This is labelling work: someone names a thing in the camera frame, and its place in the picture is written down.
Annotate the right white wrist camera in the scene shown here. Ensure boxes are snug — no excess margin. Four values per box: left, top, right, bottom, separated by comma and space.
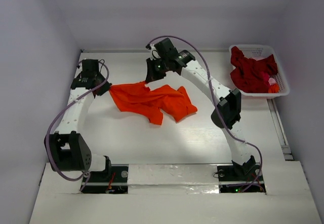
150, 44, 160, 60

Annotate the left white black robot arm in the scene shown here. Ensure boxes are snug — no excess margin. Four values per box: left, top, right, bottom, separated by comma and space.
44, 59, 112, 181

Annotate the orange t shirt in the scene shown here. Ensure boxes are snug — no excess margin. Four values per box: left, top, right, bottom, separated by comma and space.
109, 81, 197, 125

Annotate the white plastic basket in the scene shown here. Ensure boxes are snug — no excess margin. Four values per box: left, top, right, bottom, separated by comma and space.
229, 44, 290, 99

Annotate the dark red t shirt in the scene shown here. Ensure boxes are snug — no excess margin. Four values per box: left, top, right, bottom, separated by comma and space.
230, 46, 278, 94

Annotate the small orange garment in basket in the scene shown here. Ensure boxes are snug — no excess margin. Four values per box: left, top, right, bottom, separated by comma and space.
268, 83, 280, 94

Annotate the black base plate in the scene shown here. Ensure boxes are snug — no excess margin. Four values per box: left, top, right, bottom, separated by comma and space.
80, 165, 129, 194
213, 164, 266, 193

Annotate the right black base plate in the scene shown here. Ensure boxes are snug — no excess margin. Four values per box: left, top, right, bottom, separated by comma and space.
213, 164, 266, 193

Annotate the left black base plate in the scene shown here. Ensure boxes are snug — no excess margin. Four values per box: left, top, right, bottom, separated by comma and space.
80, 165, 129, 194

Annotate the pink garment in basket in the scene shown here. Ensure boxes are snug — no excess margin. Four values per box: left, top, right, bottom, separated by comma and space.
261, 72, 276, 86

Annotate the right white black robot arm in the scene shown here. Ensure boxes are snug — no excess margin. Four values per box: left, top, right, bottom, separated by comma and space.
145, 36, 257, 182

